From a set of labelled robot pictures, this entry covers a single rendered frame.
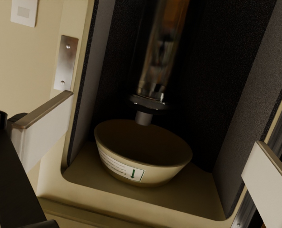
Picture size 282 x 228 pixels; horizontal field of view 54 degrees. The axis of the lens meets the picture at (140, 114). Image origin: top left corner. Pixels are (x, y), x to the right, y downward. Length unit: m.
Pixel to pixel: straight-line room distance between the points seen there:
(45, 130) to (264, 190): 0.13
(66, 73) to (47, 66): 0.48
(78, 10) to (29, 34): 0.51
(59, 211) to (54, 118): 0.29
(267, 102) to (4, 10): 0.73
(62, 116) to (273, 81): 0.30
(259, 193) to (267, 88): 0.25
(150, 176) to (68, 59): 0.21
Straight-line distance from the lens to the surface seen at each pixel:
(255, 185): 0.19
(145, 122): 0.45
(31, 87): 0.89
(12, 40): 0.89
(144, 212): 0.44
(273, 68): 0.42
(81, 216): 0.44
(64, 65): 0.37
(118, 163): 0.42
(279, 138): 0.40
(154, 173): 0.42
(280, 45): 0.43
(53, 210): 0.44
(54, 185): 0.44
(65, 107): 0.18
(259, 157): 0.19
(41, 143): 0.16
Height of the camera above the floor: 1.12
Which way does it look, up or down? 19 degrees up
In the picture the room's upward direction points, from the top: 165 degrees counter-clockwise
